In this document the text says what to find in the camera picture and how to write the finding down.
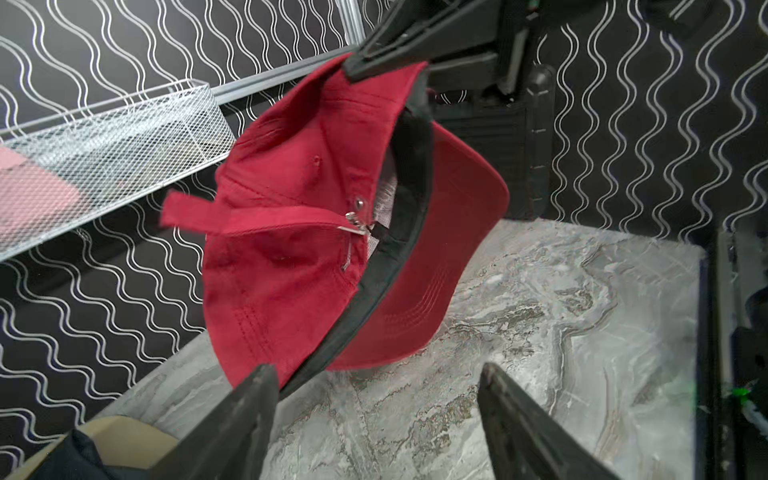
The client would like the pink triangle card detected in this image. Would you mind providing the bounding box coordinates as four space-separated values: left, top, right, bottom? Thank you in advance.
1 146 88 250

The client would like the dark navy cap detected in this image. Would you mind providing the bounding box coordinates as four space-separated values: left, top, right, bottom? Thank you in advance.
29 430 148 480

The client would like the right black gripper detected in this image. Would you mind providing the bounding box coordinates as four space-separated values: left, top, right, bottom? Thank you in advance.
343 0 604 96

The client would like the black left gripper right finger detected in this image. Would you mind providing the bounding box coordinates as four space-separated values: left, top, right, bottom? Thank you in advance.
477 362 616 480

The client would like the aluminium back crossbar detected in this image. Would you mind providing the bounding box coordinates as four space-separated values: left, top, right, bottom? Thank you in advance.
0 44 361 142

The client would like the aluminium frame post right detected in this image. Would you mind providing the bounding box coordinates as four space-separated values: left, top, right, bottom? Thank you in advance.
335 0 366 46

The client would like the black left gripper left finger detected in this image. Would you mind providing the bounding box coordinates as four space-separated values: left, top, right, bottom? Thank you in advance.
149 365 279 479

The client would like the black tool case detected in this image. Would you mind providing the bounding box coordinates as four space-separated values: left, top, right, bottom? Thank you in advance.
435 65 556 221

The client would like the red cap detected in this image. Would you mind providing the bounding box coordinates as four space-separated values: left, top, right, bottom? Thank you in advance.
160 59 509 396

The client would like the tan cap with logo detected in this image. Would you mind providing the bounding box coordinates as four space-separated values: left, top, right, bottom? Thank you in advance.
8 416 179 479

